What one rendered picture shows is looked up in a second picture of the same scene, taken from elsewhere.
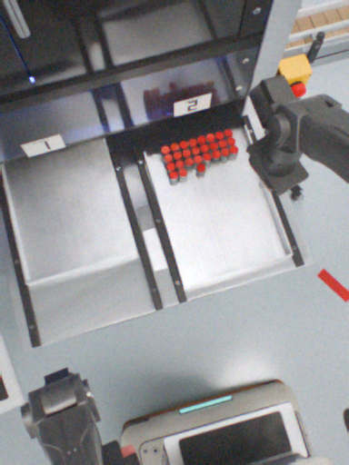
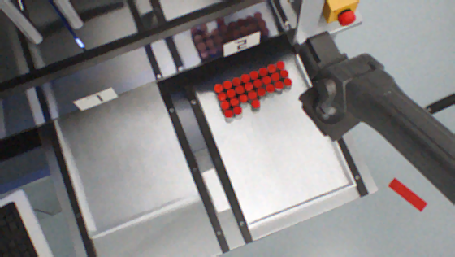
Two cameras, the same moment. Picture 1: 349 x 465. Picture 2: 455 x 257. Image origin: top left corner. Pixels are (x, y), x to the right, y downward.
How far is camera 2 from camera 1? 15 cm
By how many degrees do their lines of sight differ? 1
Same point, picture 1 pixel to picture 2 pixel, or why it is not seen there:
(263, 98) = (309, 55)
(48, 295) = (113, 246)
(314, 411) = not seen: outside the picture
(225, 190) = (283, 123)
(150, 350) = not seen: outside the picture
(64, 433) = not seen: outside the picture
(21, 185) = (75, 136)
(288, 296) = (359, 211)
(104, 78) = (153, 37)
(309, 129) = (354, 95)
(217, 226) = (277, 161)
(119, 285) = (184, 230)
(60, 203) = (116, 151)
